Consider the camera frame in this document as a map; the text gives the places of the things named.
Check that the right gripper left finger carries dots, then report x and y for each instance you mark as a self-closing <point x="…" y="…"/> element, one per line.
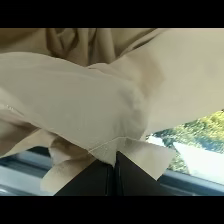
<point x="91" y="182"/>

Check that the beige shirt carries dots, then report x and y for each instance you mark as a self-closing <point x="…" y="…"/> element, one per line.
<point x="100" y="96"/>

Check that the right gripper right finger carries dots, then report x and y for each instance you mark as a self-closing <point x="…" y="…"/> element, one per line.
<point x="135" y="181"/>

